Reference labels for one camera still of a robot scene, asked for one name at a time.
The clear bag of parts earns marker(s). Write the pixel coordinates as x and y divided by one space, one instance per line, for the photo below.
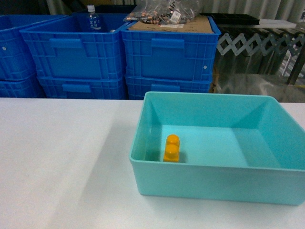
161 12

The blue crate lower right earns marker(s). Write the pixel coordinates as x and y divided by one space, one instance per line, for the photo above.
138 87

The clear water bottle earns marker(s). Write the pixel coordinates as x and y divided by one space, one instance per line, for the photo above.
93 19

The grey expandable roller conveyor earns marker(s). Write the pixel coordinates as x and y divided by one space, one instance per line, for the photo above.
249 41

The blue crate lower middle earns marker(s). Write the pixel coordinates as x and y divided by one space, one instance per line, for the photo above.
83 89

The blue crate upper left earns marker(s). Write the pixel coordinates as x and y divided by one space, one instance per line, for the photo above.
16 62

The blue crate upper middle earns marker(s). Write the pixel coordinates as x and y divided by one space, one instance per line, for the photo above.
66 48

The blue crate lower left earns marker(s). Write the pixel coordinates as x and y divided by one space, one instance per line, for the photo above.
27 88

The blue crate upper right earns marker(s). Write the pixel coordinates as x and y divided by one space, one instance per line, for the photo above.
170 55

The brown cardboard sheet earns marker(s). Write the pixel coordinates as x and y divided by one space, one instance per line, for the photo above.
199 24

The white foam board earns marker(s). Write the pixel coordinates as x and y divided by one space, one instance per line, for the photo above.
275 24

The teal plastic box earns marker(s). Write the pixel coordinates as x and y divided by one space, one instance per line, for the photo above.
232 147

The blue crate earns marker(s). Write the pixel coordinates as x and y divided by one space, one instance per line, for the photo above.
138 87
83 89
16 62
66 48
170 55
27 88

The yellow two-stud block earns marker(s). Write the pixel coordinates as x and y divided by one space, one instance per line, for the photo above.
172 149

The black tray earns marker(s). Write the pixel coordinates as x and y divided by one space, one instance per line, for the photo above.
232 19

